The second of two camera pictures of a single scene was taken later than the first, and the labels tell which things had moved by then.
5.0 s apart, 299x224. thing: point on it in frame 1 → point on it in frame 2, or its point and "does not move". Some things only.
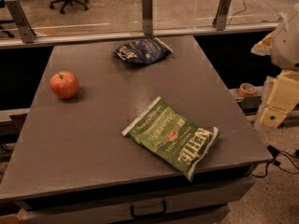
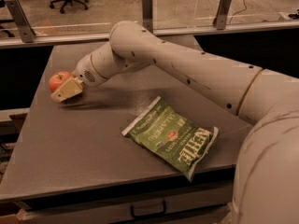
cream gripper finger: x=284 y=96 → x=71 y=87
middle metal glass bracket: x=148 y=13 does not move
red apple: x=64 y=84 does not move
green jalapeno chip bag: x=177 y=140 does not move
